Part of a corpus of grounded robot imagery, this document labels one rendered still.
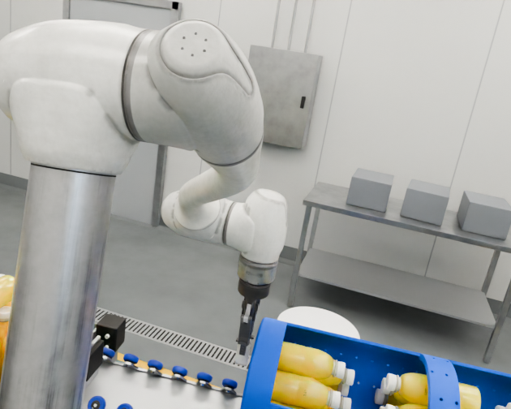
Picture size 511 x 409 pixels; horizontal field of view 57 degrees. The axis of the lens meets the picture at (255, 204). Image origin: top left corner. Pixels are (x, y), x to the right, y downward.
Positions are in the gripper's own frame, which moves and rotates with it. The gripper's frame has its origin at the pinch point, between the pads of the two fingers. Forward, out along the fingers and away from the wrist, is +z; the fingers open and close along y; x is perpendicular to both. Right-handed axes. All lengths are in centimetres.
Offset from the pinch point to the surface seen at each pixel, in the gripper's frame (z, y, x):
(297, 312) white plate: 12, -48, 11
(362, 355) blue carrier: 2.6, -14.8, 30.6
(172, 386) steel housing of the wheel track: 23.3, -9.3, -19.3
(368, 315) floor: 116, -258, 70
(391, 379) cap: -1.5, -1.1, 36.2
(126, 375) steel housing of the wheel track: 23.3, -9.1, -33.1
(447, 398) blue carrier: -5.0, 5.9, 46.9
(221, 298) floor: 116, -231, -48
